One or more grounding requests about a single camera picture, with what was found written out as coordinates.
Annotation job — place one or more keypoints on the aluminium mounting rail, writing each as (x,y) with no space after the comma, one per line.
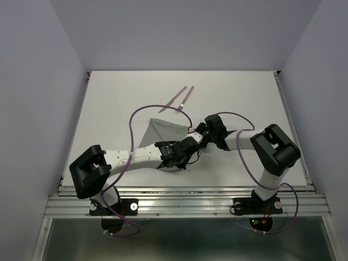
(188,202)

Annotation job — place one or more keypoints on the pink handled knife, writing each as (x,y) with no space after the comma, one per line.
(170,102)

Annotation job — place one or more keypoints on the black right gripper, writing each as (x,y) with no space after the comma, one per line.
(202,126)

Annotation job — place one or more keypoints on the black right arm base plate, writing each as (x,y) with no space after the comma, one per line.
(253,206)

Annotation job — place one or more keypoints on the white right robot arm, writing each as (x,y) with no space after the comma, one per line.
(275,150)

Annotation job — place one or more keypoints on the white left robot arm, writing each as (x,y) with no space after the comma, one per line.
(91,169)

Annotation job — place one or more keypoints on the pink handled fork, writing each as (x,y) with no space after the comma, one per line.
(181,106)

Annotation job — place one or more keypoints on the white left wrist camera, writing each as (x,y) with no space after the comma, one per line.
(196,136)

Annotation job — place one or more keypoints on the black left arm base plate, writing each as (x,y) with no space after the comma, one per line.
(126,207)

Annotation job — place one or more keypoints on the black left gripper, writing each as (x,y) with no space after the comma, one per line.
(182,165)

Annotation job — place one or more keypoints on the grey cloth napkin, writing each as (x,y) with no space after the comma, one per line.
(158,130)

